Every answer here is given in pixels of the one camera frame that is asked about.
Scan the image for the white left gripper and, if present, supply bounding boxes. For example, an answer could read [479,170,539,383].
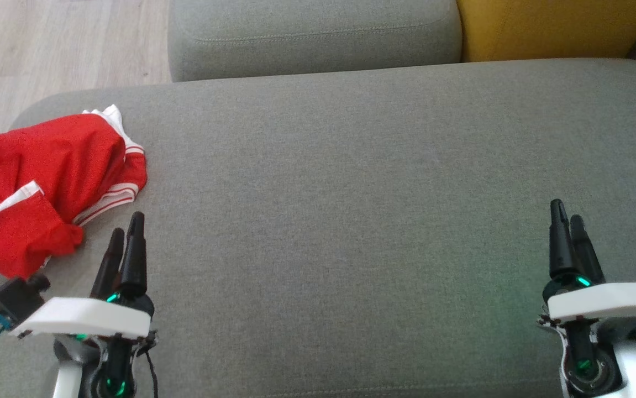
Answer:
[11,212,155,339]

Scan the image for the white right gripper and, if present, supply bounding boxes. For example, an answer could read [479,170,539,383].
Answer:
[543,199,636,323]

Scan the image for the red shorts with white stripe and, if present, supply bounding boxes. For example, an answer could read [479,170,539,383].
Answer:
[0,181,84,279]

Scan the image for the red number 23 jersey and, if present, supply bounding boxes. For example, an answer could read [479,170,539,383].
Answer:
[0,104,148,227]

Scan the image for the large yellow sofa backrest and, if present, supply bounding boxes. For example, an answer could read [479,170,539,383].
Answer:
[456,0,636,62]

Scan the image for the grey sofa seat cushion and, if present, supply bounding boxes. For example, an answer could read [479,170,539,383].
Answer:
[168,0,463,83]

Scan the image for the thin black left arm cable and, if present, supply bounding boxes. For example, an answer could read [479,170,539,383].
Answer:
[140,337,160,398]

